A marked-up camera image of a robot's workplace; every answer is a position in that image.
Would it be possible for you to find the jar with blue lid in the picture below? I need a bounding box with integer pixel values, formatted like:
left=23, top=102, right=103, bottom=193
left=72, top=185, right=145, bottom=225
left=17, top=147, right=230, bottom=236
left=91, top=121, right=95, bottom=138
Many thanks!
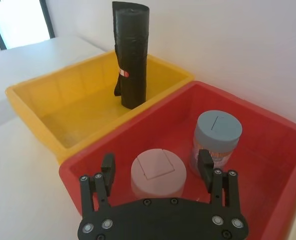
left=189, top=110, right=243, bottom=179

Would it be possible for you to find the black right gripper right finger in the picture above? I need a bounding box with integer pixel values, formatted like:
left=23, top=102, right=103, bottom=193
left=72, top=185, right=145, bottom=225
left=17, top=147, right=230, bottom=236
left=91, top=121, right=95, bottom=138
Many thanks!
left=197, top=149, right=241, bottom=214

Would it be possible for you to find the yellow plastic bin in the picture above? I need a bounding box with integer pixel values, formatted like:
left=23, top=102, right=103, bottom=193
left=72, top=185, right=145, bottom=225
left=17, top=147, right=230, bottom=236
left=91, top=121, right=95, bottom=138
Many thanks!
left=5, top=49, right=195, bottom=166

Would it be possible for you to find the black trash bag roll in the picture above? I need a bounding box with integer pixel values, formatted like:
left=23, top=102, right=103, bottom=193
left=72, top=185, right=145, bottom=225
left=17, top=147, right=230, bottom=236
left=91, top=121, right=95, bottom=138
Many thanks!
left=112, top=1, right=150, bottom=110

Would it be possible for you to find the red plastic bin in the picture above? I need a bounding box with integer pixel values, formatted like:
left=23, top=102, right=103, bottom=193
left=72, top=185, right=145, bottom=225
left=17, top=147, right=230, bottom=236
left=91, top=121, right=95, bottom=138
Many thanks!
left=58, top=80, right=296, bottom=240

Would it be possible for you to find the jar with pink lid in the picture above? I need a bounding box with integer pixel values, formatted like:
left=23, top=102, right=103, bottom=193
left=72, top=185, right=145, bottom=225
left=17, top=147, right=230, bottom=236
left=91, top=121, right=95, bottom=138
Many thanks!
left=130, top=147, right=188, bottom=201

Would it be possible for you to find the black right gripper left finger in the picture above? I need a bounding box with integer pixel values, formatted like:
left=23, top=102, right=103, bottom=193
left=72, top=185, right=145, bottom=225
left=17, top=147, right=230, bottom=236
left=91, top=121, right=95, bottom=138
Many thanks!
left=79, top=152, right=118, bottom=219

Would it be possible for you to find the white table cloth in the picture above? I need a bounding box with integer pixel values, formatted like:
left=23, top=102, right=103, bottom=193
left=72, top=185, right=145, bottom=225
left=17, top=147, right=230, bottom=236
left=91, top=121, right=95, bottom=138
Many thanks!
left=0, top=34, right=108, bottom=240

